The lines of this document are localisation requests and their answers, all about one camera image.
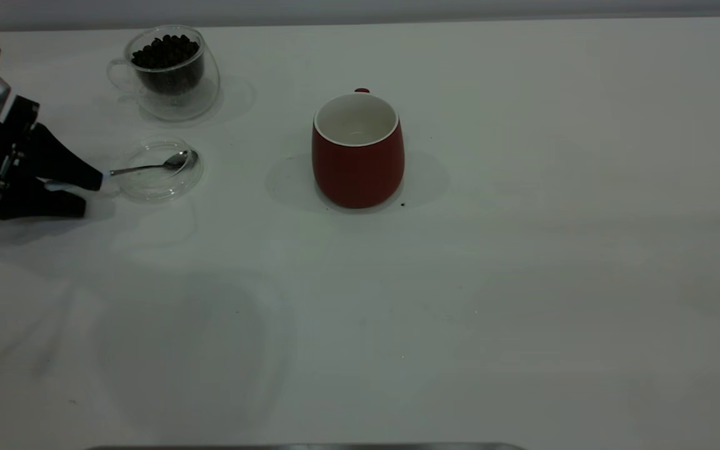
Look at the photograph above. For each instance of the red ceramic mug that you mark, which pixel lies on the red ceramic mug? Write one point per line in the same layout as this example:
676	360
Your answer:
357	172

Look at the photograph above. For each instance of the coffee beans in glass cup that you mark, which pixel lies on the coffee beans in glass cup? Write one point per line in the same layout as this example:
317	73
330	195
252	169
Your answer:
166	56

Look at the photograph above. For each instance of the clear double-wall glass cup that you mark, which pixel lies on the clear double-wall glass cup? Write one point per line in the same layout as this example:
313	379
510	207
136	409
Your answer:
179	106

